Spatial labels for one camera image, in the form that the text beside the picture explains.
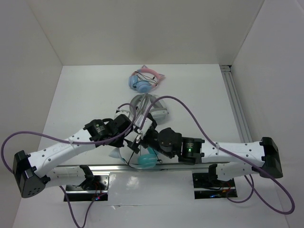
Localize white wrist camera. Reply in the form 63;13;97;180
134;114;155;141
114;107;131;119

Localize pink blue cat-ear headphones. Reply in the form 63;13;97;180
128;65;165;93

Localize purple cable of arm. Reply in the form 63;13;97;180
1;103;138;228
140;95;295;216

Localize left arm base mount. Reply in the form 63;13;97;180
65;165;110;202

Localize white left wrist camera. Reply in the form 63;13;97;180
114;107;131;119

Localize grey white headphones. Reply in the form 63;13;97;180
130;94;169;124

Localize thin black audio cable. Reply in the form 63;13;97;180
122;133;163;168

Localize aluminium rail at table edge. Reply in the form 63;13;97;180
47;161;219;178

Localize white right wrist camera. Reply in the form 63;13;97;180
134;114;155;141

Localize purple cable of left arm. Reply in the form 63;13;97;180
1;103;138;228

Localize teal cat-ear headphones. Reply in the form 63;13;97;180
109;147;162;170

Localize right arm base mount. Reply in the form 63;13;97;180
192;164;238;200

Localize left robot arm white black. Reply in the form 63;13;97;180
13;114;132;198

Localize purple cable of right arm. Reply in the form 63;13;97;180
140;95;295;216

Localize black cable on pink headphones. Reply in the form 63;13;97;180
135;70;159;88

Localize grey bundled headphone cable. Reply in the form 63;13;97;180
134;94;150;117

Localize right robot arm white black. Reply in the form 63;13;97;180
126;127;283;186

